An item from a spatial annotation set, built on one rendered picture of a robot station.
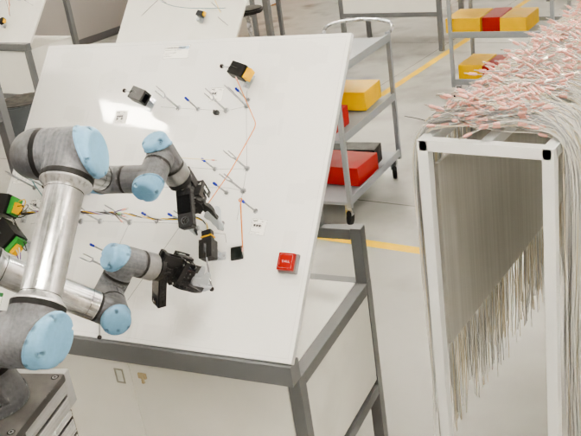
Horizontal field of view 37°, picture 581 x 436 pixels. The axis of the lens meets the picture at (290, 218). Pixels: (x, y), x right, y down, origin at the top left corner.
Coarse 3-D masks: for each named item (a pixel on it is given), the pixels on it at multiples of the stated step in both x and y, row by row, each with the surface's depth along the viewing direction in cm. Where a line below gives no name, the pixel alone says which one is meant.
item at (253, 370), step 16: (80, 336) 267; (80, 352) 268; (96, 352) 265; (112, 352) 262; (128, 352) 259; (144, 352) 256; (160, 352) 254; (176, 352) 251; (192, 352) 250; (176, 368) 254; (192, 368) 251; (208, 368) 248; (224, 368) 246; (240, 368) 243; (256, 368) 240; (272, 368) 238; (288, 368) 236; (288, 384) 238
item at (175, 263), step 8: (160, 256) 232; (168, 256) 230; (176, 256) 234; (184, 256) 238; (168, 264) 232; (176, 264) 233; (184, 264) 236; (192, 264) 234; (160, 272) 230; (168, 272) 233; (176, 272) 235; (184, 272) 234; (192, 272) 237; (168, 280) 235; (176, 280) 234; (184, 280) 237
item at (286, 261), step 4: (280, 256) 244; (284, 256) 244; (288, 256) 243; (292, 256) 243; (296, 256) 243; (280, 260) 244; (284, 260) 243; (288, 260) 243; (292, 260) 242; (280, 264) 243; (284, 264) 243; (288, 264) 242; (292, 264) 242; (280, 268) 243; (284, 268) 242; (288, 268) 242; (292, 268) 242
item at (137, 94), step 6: (126, 90) 283; (132, 90) 279; (138, 90) 278; (144, 90) 277; (132, 96) 278; (138, 96) 277; (144, 96) 280; (150, 96) 280; (138, 102) 279; (144, 102) 279; (150, 102) 285; (150, 108) 285
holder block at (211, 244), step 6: (204, 240) 249; (210, 240) 248; (204, 246) 249; (210, 246) 248; (216, 246) 251; (204, 252) 249; (210, 252) 247; (216, 252) 250; (204, 258) 248; (210, 258) 248; (216, 258) 249
